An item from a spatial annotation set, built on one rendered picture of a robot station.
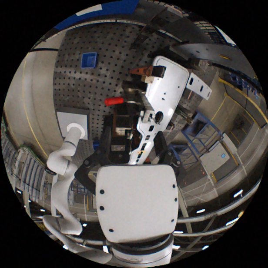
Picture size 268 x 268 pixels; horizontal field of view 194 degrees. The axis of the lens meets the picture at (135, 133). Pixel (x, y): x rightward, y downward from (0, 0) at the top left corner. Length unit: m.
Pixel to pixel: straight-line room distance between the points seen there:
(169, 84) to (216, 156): 8.00
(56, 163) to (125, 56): 0.82
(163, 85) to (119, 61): 0.38
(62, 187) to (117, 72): 0.81
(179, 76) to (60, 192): 0.84
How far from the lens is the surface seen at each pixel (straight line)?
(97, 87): 0.68
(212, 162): 8.36
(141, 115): 0.18
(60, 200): 0.52
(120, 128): 0.37
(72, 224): 0.54
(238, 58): 0.31
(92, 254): 0.28
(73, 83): 0.75
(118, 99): 0.24
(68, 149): 0.63
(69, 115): 0.75
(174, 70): 0.44
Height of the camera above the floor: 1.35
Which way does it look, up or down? 45 degrees down
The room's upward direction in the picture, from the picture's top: 164 degrees clockwise
